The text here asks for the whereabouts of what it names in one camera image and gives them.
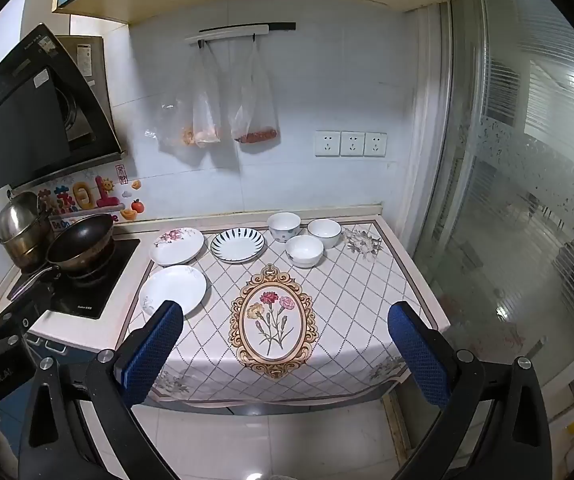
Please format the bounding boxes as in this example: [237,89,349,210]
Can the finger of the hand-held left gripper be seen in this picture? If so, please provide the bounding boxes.
[0,300,35,361]

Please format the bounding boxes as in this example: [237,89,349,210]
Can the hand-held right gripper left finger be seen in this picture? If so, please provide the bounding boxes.
[17,300,185,480]

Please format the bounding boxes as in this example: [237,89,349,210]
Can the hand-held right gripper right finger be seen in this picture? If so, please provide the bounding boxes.
[387,301,555,480]

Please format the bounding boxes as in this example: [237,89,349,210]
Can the floral plate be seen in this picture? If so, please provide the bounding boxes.
[149,227,205,267]

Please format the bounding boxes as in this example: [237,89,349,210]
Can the blue striped plate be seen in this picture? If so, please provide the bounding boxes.
[210,228,265,264]

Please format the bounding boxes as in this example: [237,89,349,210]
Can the white bowl with blue rim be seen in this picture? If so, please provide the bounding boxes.
[307,219,342,249]
[285,235,325,268]

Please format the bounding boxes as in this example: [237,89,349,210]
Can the plain white plate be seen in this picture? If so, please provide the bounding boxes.
[138,265,208,317]

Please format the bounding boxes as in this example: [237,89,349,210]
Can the black induction cooktop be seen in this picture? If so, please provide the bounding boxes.
[7,237,141,321]

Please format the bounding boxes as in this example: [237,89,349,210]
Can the stainless steel pot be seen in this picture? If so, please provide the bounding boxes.
[0,191,54,272]

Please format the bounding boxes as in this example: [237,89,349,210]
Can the printed floral tablecloth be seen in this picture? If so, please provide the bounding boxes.
[127,217,438,407]

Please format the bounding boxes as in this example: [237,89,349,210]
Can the black wok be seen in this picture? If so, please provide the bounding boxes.
[7,213,116,302]

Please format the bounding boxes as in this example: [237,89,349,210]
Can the black range hood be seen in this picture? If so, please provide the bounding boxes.
[0,22,128,191]

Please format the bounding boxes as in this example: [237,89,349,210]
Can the dotted white bowl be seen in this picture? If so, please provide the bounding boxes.
[267,212,301,243]

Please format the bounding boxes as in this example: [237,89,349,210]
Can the plastic bag with orange food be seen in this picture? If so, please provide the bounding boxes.
[191,42,224,149]

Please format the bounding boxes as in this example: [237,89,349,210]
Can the plastic bag with sausages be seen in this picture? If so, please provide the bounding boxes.
[229,40,281,145]

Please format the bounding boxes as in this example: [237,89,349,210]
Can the colourful wall stickers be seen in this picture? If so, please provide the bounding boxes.
[37,162,148,231]

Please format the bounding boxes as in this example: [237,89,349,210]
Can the white wall socket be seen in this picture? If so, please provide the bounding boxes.
[341,131,366,157]
[315,130,341,157]
[364,132,388,157]

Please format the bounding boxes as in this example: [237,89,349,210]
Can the wall hook rail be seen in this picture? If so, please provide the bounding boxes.
[185,22,297,46]

